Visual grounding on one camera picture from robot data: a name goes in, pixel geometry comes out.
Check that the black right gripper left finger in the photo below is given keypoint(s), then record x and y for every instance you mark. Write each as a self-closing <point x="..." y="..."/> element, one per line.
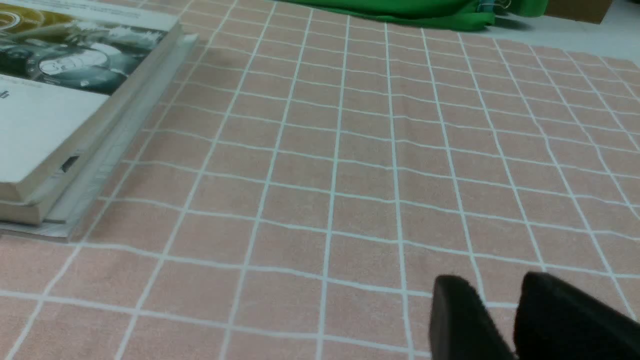
<point x="460" y="326"/>

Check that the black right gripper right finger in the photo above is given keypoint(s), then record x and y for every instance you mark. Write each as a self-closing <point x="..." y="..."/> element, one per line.
<point x="557" y="321"/>

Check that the pink grid-pattern tablecloth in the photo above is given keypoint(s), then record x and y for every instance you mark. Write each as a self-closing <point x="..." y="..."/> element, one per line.
<point x="308" y="175"/>

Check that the brown cardboard box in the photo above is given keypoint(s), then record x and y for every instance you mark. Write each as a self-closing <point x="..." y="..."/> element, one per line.
<point x="586" y="11"/>

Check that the green cloth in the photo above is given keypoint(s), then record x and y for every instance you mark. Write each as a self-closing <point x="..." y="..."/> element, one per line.
<point x="454" y="15"/>

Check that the bottom thin white book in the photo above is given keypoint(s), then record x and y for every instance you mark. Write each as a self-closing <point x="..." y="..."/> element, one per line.
<point x="81" y="194"/>

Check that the middle white book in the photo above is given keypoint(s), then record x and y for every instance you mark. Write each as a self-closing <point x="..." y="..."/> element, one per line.
<point x="57" y="144"/>

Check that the top white photo-cover book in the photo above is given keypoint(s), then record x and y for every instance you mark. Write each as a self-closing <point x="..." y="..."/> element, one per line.
<point x="62" y="63"/>

